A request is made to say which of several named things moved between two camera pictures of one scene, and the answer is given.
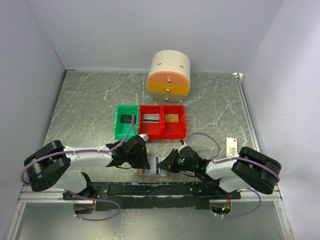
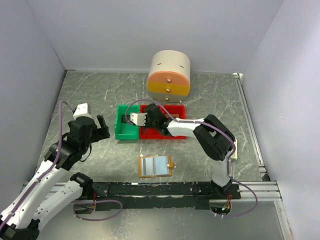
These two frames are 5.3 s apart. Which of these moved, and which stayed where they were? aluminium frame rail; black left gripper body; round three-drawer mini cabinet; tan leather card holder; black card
Moved: black left gripper body
Stayed: tan leather card holder; aluminium frame rail; round three-drawer mini cabinet; black card
